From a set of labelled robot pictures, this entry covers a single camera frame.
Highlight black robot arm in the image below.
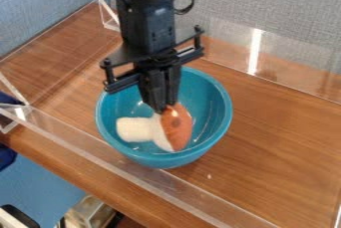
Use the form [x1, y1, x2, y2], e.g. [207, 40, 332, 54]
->
[100, 0, 203, 113]

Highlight clear acrylic left bracket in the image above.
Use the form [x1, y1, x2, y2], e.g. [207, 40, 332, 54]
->
[0, 72, 30, 133]

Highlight clear acrylic back barrier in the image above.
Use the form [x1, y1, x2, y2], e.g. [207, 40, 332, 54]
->
[97, 0, 341, 105]

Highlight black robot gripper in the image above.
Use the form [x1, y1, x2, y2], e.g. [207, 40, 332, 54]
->
[100, 0, 203, 113]

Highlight clear acrylic corner bracket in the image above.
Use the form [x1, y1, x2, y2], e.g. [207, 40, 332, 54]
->
[97, 0, 120, 32]

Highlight clear acrylic barrier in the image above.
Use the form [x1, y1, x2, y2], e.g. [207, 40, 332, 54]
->
[97, 0, 341, 105]
[3, 107, 276, 228]

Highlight brown and white toy mushroom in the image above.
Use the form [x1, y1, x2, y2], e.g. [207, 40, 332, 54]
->
[116, 104, 192, 152]

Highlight blue plastic bowl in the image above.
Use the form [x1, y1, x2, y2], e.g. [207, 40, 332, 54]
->
[94, 67, 232, 168]

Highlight clear acrylic front barrier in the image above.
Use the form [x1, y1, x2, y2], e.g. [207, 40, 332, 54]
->
[3, 107, 276, 228]

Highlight metal frame under table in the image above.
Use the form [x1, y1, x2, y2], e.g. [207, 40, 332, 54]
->
[56, 195, 116, 228]

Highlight black and white object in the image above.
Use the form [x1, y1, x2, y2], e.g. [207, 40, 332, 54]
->
[0, 205, 40, 228]

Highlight blue cloth object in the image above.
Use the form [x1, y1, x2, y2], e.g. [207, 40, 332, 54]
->
[0, 91, 24, 171]

